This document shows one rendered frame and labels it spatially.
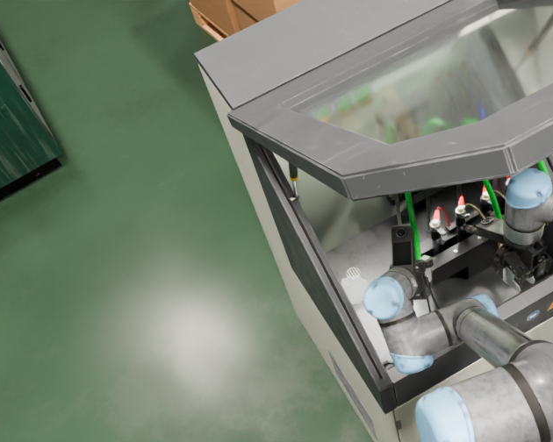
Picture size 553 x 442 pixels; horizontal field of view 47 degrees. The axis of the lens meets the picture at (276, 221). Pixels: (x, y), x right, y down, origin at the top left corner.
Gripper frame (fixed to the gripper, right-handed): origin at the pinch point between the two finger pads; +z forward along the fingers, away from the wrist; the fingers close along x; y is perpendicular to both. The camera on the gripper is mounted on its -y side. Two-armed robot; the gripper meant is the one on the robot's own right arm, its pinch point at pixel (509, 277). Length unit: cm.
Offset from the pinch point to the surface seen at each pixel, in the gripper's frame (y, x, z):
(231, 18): -274, 21, 87
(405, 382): -3.0, -27.5, 30.3
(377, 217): -57, -3, 36
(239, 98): -63, -32, -28
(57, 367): -130, -144, 122
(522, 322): -2.9, 9.1, 34.5
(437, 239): -27.5, -0.6, 16.4
